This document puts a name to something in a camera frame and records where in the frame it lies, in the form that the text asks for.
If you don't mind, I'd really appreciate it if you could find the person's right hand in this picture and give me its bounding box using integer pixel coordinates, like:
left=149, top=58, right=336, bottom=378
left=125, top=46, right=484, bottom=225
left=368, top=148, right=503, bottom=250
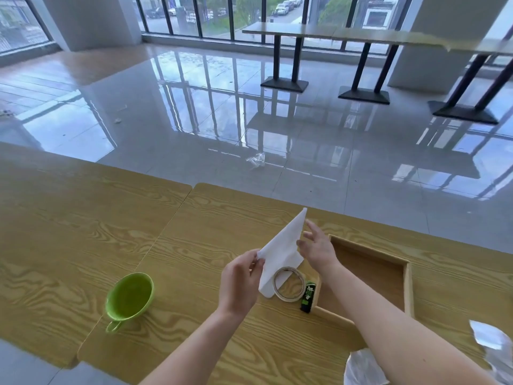
left=297, top=220, right=341, bottom=274

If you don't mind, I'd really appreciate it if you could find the person's left hand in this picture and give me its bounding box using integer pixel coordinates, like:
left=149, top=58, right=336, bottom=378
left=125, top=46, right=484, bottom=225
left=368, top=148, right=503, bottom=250
left=217, top=249, right=265, bottom=317

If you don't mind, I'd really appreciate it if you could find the white paper napkin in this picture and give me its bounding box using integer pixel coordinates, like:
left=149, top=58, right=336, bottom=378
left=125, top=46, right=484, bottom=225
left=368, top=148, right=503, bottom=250
left=257, top=207, right=308, bottom=298

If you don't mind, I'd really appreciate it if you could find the person's right forearm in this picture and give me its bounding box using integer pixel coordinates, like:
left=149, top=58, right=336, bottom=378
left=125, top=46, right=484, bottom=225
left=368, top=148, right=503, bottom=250
left=318, top=262, right=499, bottom=385

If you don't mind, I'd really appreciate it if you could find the person's left forearm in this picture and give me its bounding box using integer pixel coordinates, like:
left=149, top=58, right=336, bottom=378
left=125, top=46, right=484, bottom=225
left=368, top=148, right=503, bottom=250
left=139, top=306, right=252, bottom=385

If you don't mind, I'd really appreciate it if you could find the clear tape roll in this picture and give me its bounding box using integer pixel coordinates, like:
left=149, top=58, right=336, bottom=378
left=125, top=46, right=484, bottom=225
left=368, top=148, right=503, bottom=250
left=273, top=266, right=305, bottom=303

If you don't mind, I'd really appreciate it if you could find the green and black lighter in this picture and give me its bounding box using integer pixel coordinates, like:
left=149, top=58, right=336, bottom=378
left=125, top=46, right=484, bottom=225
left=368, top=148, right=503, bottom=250
left=299, top=281, right=318, bottom=314

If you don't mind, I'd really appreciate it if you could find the small clear plastic wrapper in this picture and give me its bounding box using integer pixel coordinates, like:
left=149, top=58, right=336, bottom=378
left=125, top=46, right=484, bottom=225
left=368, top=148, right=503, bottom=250
left=245, top=152, right=267, bottom=170

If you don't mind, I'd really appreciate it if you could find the shallow wooden tray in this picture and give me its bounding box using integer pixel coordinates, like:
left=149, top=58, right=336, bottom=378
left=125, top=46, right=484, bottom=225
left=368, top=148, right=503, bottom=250
left=310, top=234, right=414, bottom=330

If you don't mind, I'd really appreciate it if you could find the green ceramic cup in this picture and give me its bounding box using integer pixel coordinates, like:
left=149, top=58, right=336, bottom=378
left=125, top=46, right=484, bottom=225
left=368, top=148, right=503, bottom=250
left=104, top=272, right=155, bottom=333

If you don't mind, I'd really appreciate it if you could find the crumpled clear plastic wrapper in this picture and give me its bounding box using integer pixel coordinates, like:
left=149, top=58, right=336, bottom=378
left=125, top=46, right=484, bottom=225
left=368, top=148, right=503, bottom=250
left=468, top=319, right=513, bottom=383
left=343, top=347, right=390, bottom=385

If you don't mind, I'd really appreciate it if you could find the wooden table with black legs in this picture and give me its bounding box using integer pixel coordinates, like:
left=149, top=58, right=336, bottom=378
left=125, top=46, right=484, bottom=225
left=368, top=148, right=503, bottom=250
left=242, top=22, right=340, bottom=94
left=332, top=27, right=453, bottom=106
left=427, top=37, right=513, bottom=125

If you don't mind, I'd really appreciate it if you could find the black framed window wall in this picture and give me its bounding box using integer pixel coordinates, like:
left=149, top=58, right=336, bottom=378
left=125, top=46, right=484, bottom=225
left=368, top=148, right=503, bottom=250
left=133, top=0, right=414, bottom=56
left=0, top=0, right=55, bottom=57

